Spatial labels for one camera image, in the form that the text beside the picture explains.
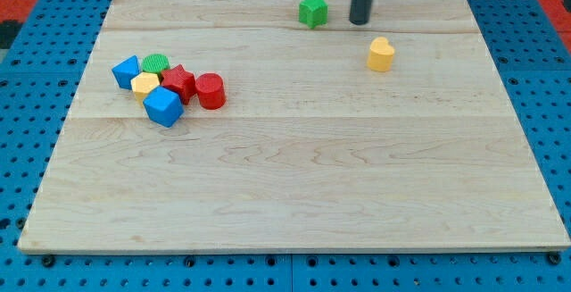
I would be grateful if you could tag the light wooden board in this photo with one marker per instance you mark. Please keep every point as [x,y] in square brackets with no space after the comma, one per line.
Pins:
[312,152]

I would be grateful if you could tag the red cylinder block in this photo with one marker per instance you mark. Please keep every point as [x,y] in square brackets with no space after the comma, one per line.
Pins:
[210,91]

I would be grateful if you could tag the red star block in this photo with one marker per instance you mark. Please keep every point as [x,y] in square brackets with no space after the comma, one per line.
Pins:
[180,81]

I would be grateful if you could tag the yellow heart block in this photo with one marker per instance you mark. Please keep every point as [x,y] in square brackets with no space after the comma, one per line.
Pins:
[380,55]

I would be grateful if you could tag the blue cube block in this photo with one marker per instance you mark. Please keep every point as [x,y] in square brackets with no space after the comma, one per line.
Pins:
[163,106]

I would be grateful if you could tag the green star block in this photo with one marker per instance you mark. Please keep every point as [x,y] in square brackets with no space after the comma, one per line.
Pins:
[313,13]

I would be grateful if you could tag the green cylinder block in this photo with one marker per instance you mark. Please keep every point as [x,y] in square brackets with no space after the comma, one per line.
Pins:
[155,63]

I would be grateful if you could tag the yellow hexagon block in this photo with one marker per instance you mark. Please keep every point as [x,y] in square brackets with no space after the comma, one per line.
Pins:
[143,84]

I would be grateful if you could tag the blue triangular block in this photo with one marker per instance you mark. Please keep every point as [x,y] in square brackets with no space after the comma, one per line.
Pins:
[125,71]

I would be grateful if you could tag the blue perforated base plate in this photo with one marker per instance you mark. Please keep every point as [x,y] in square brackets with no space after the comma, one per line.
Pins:
[42,69]

